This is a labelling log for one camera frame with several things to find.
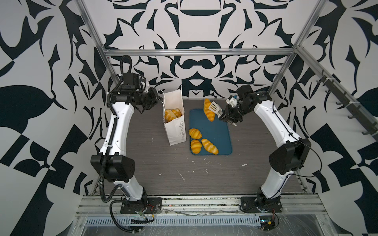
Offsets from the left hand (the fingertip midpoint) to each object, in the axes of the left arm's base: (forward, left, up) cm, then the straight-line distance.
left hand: (163, 95), depth 75 cm
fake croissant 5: (-13, -25, -31) cm, 42 cm away
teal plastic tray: (-4, -31, -34) cm, 46 cm away
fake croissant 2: (+7, -6, -22) cm, 24 cm away
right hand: (-6, -30, -11) cm, 33 cm away
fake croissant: (+1, -26, -17) cm, 31 cm away
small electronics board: (-51, -49, -35) cm, 79 cm away
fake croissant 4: (-13, -17, -31) cm, 37 cm away
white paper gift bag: (-9, -5, -17) cm, 20 cm away
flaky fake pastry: (+1, -1, -18) cm, 18 cm away
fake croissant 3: (-4, -17, -30) cm, 34 cm away
